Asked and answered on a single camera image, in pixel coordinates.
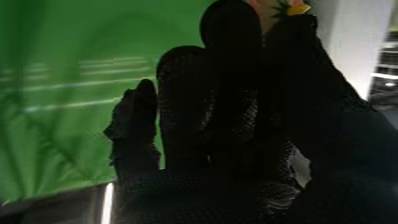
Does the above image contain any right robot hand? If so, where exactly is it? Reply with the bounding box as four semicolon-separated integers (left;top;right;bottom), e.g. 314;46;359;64
103;0;398;224

